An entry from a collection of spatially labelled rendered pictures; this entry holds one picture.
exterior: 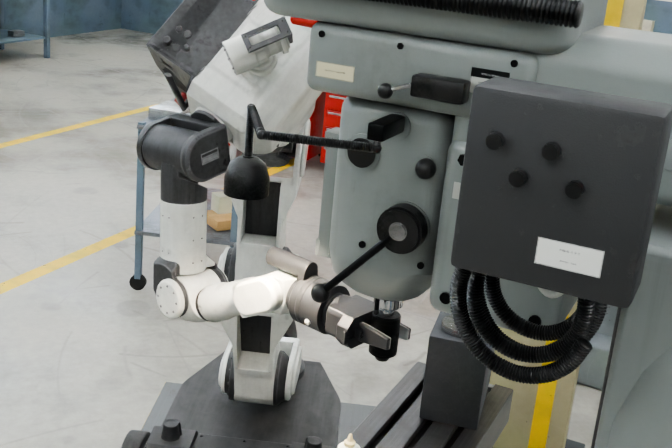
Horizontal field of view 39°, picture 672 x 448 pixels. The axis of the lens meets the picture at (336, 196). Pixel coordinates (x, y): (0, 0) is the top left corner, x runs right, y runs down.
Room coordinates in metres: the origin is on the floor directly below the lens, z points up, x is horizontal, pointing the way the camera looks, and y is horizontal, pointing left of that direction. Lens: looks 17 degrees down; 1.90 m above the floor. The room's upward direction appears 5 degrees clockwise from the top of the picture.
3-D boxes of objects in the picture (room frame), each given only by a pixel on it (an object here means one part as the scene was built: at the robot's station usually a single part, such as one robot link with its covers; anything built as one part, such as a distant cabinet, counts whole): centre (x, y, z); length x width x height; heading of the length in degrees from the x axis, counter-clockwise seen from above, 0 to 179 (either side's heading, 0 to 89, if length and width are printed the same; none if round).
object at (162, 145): (1.75, 0.31, 1.39); 0.12 x 0.09 x 0.14; 53
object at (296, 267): (1.54, 0.05, 1.24); 0.11 x 0.11 x 0.11; 51
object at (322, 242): (1.45, 0.00, 1.45); 0.04 x 0.04 x 0.21; 66
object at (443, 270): (1.33, -0.28, 1.47); 0.24 x 0.19 x 0.26; 156
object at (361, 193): (1.41, -0.10, 1.47); 0.21 x 0.19 x 0.32; 156
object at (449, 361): (1.80, -0.29, 1.00); 0.22 x 0.12 x 0.20; 166
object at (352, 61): (1.39, -0.14, 1.68); 0.34 x 0.24 x 0.10; 66
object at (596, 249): (0.98, -0.24, 1.62); 0.20 x 0.09 x 0.21; 66
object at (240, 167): (1.43, 0.14, 1.47); 0.07 x 0.07 x 0.06
